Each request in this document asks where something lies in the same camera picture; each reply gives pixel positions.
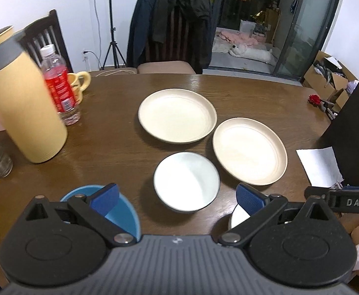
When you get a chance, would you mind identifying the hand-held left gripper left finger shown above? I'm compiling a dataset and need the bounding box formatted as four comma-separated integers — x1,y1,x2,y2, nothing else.
25,183,138,247

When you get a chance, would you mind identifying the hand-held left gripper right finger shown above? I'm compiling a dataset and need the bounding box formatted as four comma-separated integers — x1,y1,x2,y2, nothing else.
218,183,332,247

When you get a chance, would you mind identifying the white bowl black rim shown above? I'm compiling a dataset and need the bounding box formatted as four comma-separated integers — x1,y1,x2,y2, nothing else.
229,203,252,231
153,152,221,212

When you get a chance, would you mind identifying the blue bowl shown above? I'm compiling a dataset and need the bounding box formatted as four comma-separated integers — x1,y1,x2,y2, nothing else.
59,185,142,243

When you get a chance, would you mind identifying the cream round plate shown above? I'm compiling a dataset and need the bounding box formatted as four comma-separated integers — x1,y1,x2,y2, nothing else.
212,117,288,186
138,88,218,144

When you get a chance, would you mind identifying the tan padded chair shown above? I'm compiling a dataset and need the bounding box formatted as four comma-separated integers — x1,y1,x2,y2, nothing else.
341,213,359,243

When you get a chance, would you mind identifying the white paper napkin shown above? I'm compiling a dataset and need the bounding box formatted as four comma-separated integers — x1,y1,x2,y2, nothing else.
296,147,344,189

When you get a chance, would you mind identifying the black paper bag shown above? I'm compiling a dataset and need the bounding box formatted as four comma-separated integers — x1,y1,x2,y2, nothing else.
319,62,359,188

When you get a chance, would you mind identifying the cardboard box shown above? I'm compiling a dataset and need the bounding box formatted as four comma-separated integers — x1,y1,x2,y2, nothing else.
302,51,359,113

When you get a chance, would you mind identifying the red label water bottle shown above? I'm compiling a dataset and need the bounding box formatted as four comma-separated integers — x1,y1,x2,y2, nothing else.
40,44,81,126

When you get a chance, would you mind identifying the yellow bear mug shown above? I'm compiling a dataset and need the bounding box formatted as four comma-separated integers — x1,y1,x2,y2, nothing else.
67,71,92,103

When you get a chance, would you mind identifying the yellow thermos jug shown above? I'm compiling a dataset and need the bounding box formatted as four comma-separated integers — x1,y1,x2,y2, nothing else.
0,26,68,164

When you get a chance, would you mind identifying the white plush dog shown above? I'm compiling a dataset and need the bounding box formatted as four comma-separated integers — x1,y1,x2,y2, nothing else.
229,44,274,65

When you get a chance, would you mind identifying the pink blanket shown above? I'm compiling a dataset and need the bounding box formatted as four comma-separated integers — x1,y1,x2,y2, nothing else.
218,31,258,46

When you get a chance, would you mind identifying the sliding glass door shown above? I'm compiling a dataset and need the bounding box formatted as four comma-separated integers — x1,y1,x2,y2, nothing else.
153,0,346,82

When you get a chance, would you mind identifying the black tripod stand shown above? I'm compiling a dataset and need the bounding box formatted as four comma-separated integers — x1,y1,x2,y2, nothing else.
102,0,127,70

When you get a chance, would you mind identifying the navy jacket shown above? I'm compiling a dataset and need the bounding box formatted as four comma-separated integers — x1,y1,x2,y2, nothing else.
126,0,161,68

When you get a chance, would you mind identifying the dark wooden dining chair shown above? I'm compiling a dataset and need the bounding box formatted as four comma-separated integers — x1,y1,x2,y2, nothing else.
19,9,138,77
137,0,214,75

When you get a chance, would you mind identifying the black jacket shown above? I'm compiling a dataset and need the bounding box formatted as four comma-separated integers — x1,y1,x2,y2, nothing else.
153,0,213,74

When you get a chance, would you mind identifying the white charging cable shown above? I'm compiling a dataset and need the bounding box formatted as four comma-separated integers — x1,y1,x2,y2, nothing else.
98,68,137,77

